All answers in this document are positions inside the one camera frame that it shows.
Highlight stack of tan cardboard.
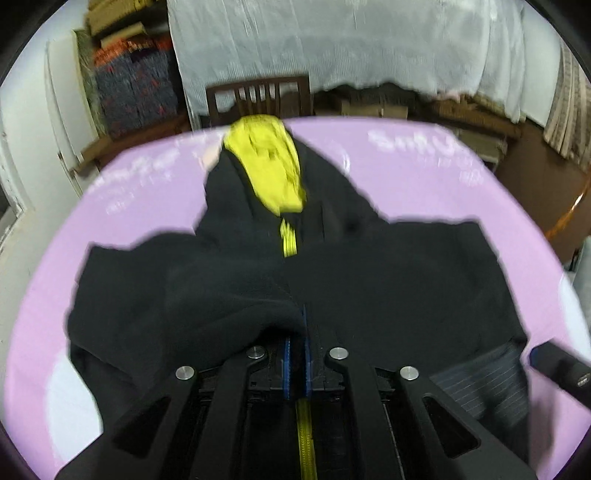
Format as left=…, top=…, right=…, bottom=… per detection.
left=85, top=0, right=169, bottom=49

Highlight pink printed blanket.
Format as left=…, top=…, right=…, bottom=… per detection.
left=0, top=116, right=591, bottom=480

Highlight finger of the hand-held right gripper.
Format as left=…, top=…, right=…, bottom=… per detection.
left=530, top=340, right=591, bottom=404

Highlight dark wooden chair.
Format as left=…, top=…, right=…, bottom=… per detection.
left=205, top=75, right=315, bottom=127

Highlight black hoodie with yellow lining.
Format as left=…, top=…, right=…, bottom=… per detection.
left=55, top=114, right=532, bottom=480

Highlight white draped sheet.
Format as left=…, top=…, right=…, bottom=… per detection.
left=166, top=0, right=527, bottom=125

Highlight green speckled panel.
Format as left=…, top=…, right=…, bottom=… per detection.
left=74, top=30, right=100, bottom=139

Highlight brown wooden panel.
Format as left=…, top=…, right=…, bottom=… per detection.
left=494, top=124, right=591, bottom=236

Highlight pale hanging cloth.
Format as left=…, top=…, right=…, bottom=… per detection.
left=542, top=41, right=591, bottom=162

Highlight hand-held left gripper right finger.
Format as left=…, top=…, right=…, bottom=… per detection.
left=300, top=306, right=539, bottom=480

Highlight white board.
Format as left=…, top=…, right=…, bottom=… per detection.
left=44, top=32, right=100, bottom=171

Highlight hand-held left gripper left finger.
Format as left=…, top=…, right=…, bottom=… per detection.
left=55, top=337, right=296, bottom=480

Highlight stack of blue orange textiles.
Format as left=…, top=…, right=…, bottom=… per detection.
left=92, top=37, right=181, bottom=139

